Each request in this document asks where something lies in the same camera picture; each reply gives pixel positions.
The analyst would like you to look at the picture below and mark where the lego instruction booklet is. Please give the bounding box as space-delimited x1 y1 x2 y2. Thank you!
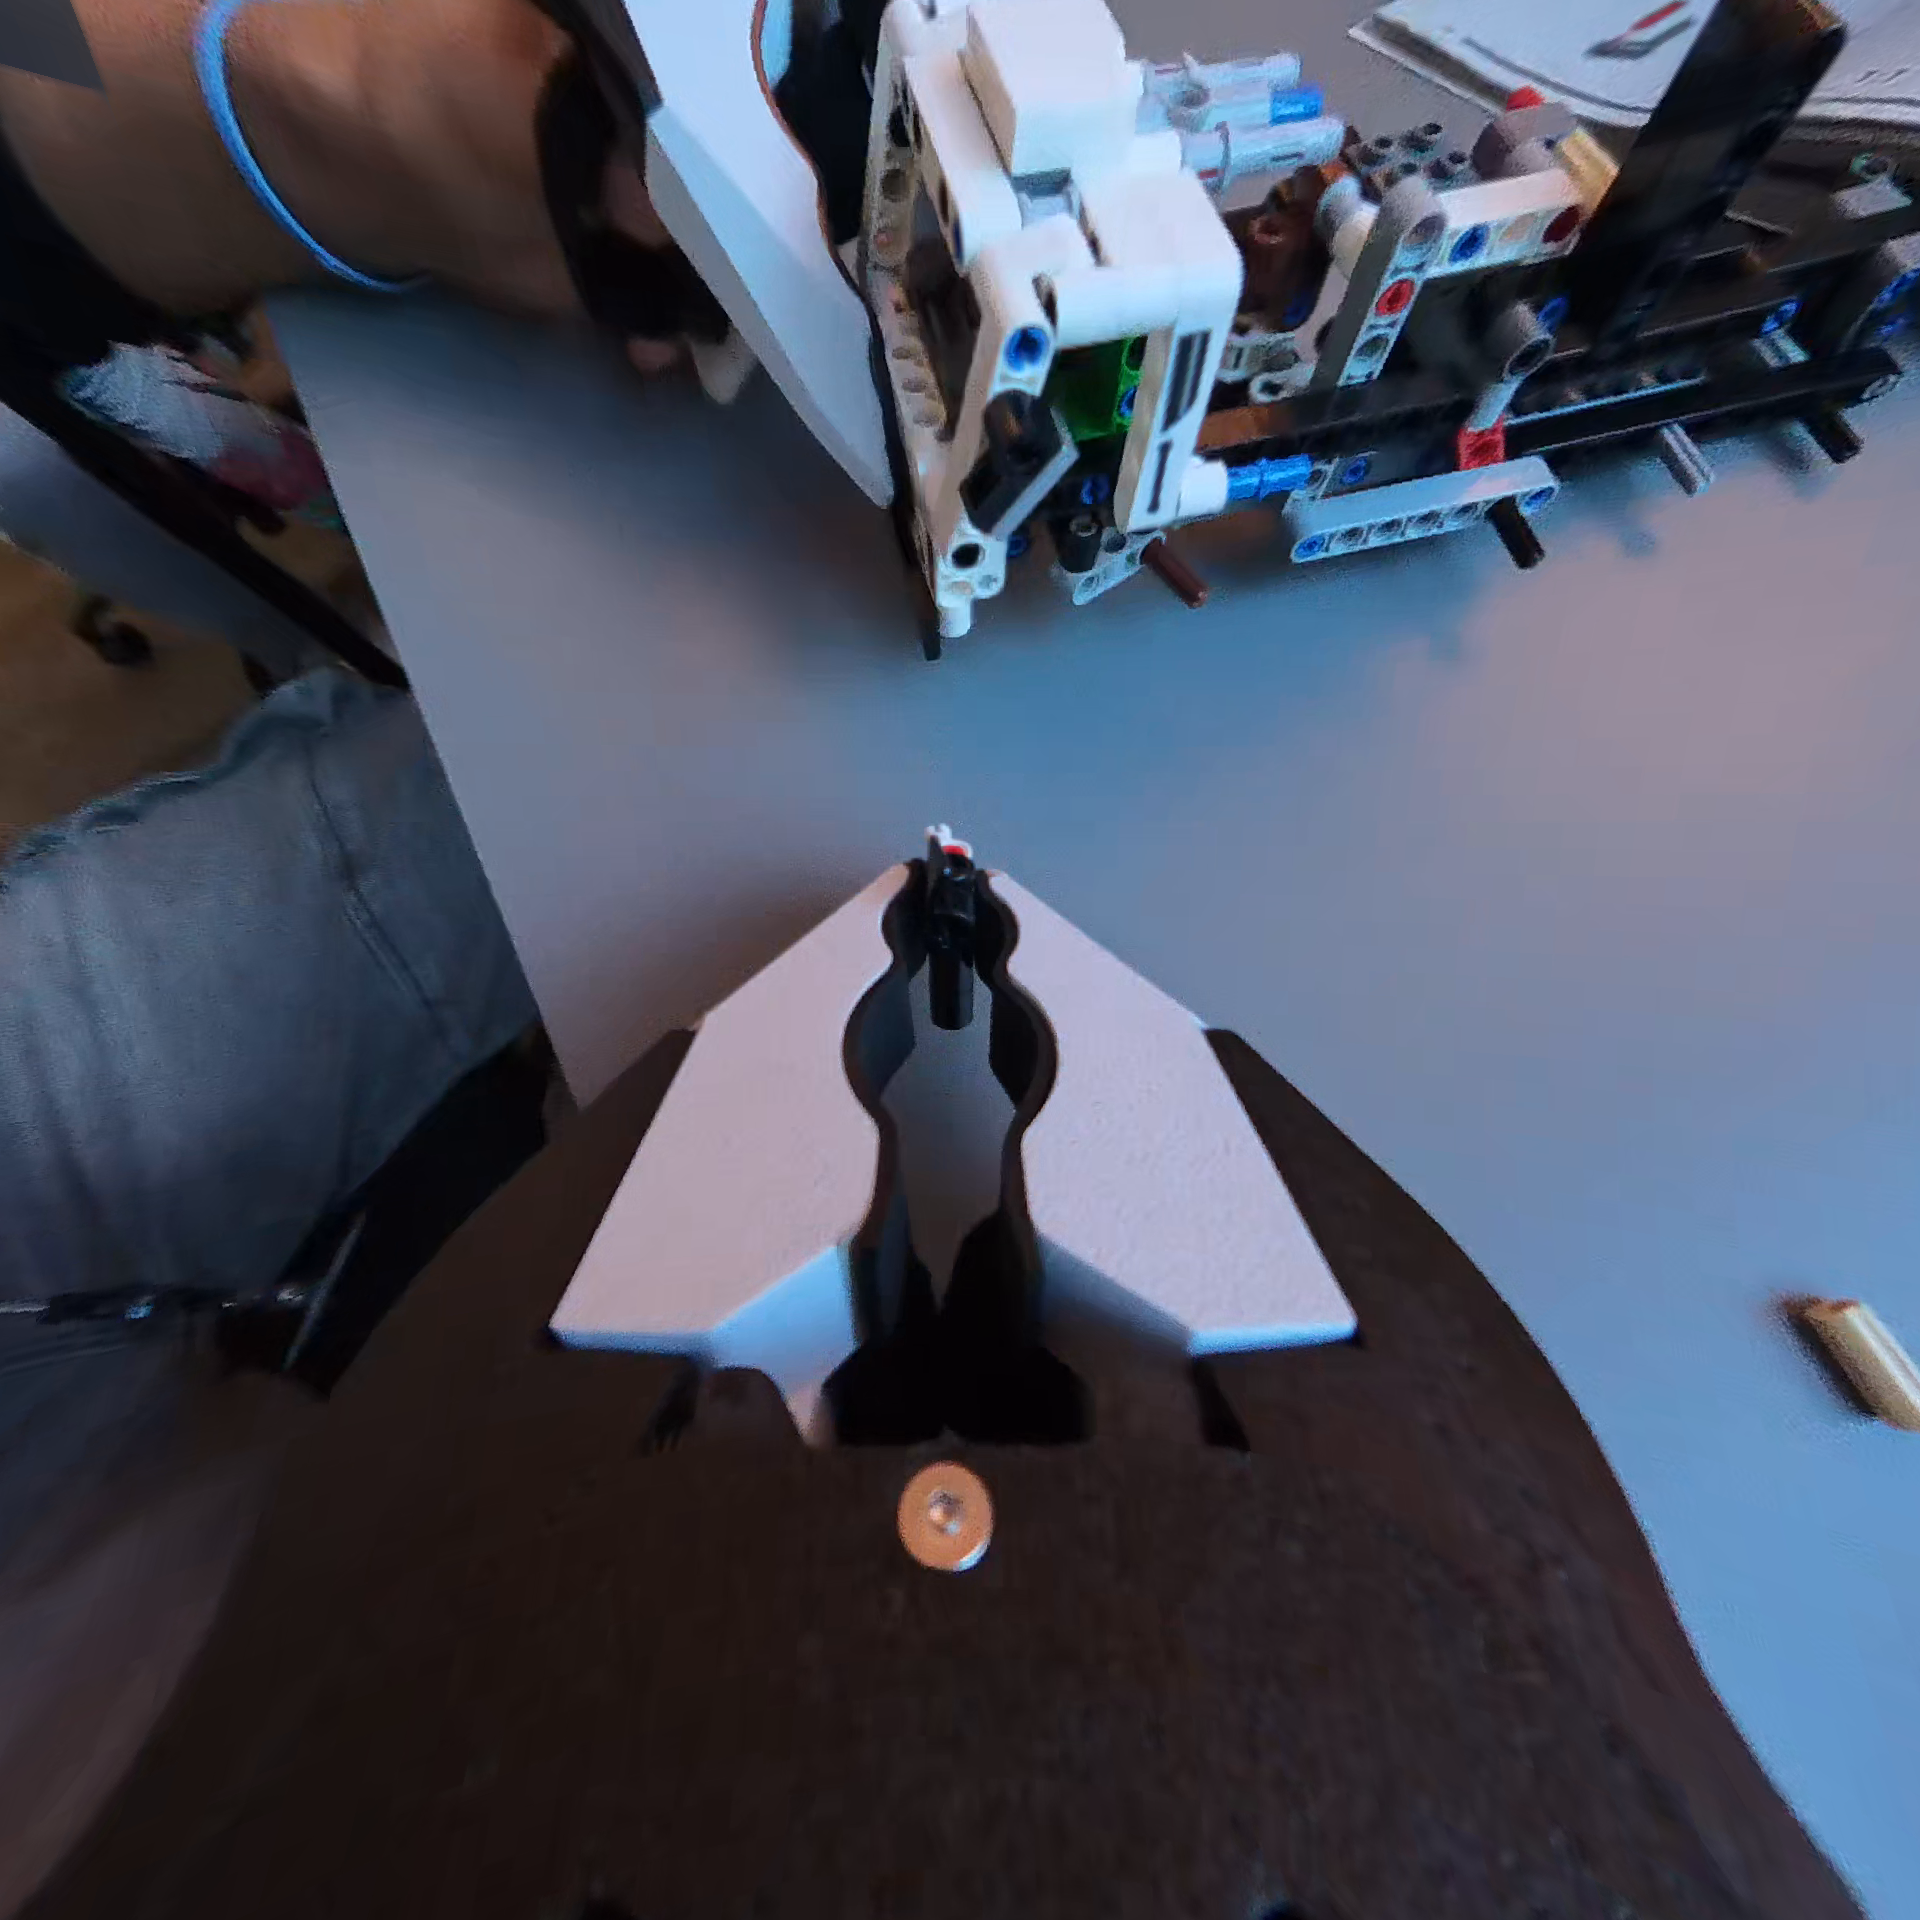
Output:
1350 0 1920 169

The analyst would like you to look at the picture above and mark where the tan lego pin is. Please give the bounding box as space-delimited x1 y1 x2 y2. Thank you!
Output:
1793 1292 1920 1431

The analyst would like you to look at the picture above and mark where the person's left forearm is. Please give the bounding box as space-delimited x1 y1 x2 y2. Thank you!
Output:
0 0 354 325

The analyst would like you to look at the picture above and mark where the person's leg in jeans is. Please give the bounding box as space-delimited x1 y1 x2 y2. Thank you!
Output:
0 666 547 1502

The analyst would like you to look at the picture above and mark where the person's left hand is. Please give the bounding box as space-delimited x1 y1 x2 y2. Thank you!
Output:
240 0 584 303

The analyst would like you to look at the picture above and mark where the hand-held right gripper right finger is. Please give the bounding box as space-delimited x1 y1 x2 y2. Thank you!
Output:
955 866 1363 1369

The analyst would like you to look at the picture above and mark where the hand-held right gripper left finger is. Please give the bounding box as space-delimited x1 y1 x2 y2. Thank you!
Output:
549 862 949 1451

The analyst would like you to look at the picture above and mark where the black lego pin assembly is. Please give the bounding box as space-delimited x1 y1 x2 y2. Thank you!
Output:
919 823 991 1035

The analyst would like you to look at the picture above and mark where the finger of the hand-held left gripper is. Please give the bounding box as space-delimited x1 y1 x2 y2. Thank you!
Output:
619 0 906 510

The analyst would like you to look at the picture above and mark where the lego truck chassis model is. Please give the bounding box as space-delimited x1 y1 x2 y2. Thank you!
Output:
855 0 1920 663

